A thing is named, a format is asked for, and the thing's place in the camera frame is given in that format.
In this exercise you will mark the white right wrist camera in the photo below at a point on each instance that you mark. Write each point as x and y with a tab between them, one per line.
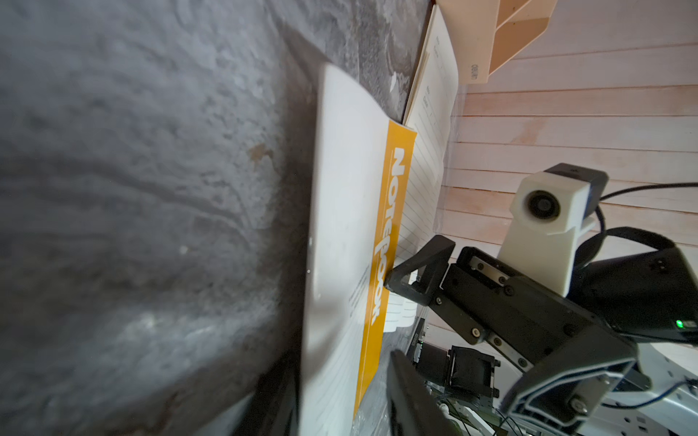
551	211

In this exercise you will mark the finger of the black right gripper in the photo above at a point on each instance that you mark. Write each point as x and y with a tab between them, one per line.
419	278

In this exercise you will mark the peach plastic desk organizer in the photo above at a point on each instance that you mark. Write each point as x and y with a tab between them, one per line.
486	34

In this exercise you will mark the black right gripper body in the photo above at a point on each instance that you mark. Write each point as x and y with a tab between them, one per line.
569	359

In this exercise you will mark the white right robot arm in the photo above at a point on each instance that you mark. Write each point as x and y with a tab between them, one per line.
646	298

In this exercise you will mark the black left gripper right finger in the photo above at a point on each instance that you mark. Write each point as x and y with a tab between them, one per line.
411	410

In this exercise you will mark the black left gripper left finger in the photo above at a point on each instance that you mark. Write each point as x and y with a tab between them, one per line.
274	409

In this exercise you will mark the cream lined notebook with holes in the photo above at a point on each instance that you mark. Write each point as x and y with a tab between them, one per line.
429	111

